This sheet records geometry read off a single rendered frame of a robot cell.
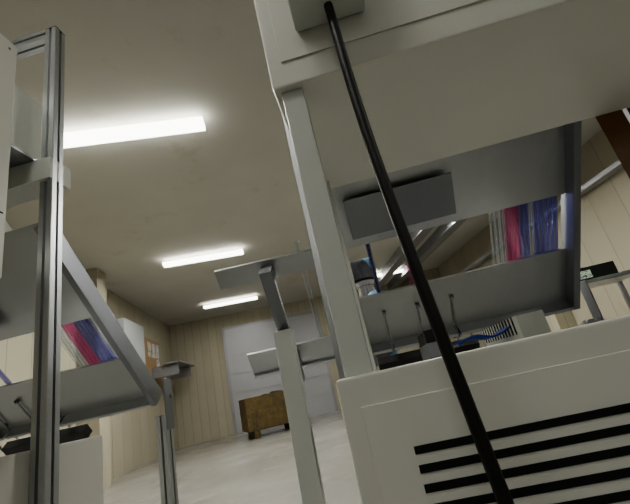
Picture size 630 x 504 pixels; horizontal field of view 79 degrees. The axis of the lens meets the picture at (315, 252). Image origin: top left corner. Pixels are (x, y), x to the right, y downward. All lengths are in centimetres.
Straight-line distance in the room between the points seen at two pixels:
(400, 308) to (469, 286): 23
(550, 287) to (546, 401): 102
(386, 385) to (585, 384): 18
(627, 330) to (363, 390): 26
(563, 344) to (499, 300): 95
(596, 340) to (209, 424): 1004
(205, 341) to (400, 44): 1006
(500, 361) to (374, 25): 45
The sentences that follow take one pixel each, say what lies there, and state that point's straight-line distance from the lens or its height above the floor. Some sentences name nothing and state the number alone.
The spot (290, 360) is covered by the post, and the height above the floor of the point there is 71.
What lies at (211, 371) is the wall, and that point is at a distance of 1033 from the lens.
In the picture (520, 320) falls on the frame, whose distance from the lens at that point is 81.
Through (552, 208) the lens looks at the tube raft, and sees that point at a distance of 133.
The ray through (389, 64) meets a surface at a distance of 59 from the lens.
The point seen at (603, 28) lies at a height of 100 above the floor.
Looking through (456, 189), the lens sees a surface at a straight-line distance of 118.
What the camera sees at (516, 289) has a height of 78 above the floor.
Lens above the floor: 62
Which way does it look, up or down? 19 degrees up
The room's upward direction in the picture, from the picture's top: 13 degrees counter-clockwise
